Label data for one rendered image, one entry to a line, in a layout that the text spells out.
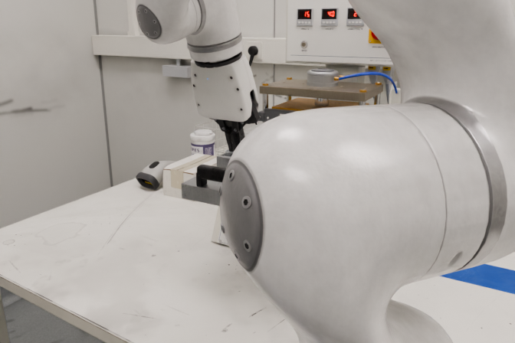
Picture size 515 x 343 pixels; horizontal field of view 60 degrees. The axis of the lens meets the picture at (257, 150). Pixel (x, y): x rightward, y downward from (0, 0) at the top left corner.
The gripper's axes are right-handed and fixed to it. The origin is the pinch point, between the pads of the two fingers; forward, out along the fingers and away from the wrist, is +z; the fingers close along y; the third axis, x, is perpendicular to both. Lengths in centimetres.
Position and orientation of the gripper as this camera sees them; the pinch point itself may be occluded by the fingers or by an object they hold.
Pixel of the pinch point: (235, 138)
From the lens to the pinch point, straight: 77.9
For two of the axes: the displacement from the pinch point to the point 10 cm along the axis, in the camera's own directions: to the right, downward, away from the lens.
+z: 1.5, 8.3, 5.3
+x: 4.6, -5.4, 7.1
